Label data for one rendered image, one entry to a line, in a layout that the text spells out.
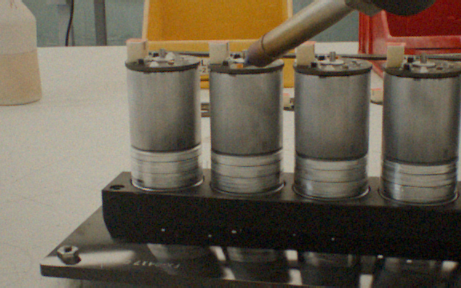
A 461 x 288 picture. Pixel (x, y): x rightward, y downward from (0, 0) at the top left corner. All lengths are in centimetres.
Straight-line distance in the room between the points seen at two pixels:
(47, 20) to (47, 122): 436
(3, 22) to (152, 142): 25
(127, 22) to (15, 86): 423
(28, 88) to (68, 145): 10
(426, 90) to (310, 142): 4
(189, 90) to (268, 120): 3
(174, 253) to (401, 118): 8
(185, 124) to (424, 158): 8
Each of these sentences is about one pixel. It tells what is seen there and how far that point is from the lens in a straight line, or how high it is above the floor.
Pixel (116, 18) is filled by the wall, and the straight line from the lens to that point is 474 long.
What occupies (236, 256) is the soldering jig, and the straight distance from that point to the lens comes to 25.
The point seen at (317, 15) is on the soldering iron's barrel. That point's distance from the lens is 22.
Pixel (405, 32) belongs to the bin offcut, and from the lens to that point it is 65.
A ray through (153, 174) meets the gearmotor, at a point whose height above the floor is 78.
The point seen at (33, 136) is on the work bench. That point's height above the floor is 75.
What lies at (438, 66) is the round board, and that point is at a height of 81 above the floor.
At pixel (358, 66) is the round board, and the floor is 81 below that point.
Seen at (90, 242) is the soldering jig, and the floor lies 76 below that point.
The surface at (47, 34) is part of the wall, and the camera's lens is 483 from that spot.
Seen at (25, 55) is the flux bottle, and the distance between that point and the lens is 51.
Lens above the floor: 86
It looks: 15 degrees down
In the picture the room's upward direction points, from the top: 1 degrees counter-clockwise
